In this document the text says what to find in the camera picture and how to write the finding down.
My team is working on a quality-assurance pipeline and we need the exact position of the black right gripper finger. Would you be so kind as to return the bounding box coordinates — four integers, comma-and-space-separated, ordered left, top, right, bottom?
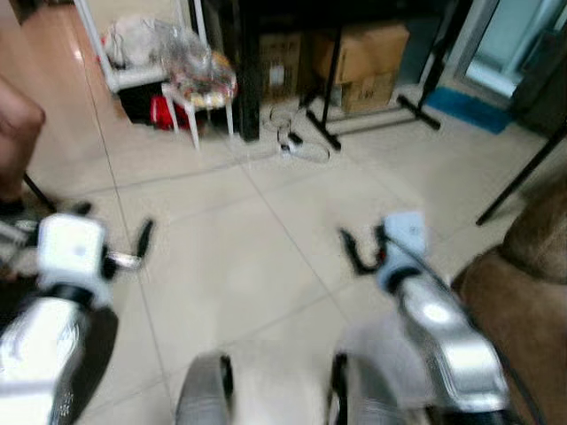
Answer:
340, 228, 368, 274

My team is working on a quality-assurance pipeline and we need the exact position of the small labelled cardboard box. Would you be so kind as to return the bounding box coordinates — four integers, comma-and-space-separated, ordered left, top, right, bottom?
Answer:
260, 33, 304, 100

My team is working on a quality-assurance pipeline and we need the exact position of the white metal rack frame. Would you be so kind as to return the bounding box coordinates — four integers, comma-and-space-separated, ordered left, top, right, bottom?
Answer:
74, 0, 206, 95

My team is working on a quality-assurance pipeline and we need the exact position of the brown sofa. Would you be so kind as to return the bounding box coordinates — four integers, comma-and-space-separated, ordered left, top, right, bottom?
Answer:
450, 175, 567, 425

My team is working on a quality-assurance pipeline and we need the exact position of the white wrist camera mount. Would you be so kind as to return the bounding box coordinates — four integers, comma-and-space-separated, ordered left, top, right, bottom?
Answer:
37, 212, 113, 306
376, 210, 431, 294

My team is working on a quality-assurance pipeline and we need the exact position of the clear plastic bag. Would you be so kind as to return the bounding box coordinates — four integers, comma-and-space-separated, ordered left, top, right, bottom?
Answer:
155, 19, 238, 111

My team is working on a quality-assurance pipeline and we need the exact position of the blue floor mat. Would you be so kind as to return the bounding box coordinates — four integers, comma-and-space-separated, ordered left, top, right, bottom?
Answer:
423, 85, 517, 135

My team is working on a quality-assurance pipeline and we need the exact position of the dark armchair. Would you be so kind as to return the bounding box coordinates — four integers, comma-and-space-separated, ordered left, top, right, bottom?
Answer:
508, 25, 567, 139

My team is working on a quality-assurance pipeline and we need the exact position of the glass sliding door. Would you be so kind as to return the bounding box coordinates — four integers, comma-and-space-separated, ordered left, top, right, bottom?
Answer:
462, 0, 567, 98

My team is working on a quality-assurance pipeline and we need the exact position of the large cardboard box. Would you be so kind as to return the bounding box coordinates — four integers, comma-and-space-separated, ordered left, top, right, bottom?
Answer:
310, 24, 411, 86

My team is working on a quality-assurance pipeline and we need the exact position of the white cloth bundle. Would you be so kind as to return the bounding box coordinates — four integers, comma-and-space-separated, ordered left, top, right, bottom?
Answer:
101, 13, 167, 72

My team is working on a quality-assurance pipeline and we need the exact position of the red plastic item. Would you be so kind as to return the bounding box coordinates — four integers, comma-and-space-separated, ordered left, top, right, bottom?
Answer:
148, 92, 192, 131

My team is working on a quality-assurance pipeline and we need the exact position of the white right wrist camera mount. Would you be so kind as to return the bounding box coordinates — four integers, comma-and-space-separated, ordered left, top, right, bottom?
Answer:
376, 210, 431, 294

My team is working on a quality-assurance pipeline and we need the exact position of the thin black cable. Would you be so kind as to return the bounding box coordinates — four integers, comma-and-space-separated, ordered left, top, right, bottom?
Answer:
21, 172, 93, 219

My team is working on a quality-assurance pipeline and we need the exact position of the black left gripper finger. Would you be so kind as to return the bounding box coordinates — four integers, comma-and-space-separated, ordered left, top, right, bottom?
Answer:
131, 219, 156, 268
0, 202, 41, 244

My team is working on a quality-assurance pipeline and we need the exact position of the low cardboard box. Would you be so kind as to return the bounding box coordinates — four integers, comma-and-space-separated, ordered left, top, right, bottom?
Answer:
340, 73, 397, 116

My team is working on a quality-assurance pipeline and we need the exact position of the black tripod leg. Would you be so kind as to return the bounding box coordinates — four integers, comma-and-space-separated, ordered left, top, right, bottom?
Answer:
475, 127, 567, 228

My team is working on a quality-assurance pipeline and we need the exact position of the black floor stand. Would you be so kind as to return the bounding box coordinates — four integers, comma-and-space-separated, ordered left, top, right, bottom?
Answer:
304, 0, 475, 152

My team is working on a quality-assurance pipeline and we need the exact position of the person's bare hand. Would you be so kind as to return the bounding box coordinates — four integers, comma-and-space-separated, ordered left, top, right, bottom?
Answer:
0, 75, 47, 203

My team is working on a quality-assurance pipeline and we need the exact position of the grey right robot leg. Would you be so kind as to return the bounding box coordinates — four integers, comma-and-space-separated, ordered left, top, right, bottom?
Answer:
330, 352, 410, 425

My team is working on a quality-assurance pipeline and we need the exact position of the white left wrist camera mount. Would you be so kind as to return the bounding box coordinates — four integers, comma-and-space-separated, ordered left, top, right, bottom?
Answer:
37, 212, 113, 306

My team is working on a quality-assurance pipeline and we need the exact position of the white stool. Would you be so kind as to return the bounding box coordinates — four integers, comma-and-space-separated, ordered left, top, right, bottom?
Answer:
163, 81, 238, 150

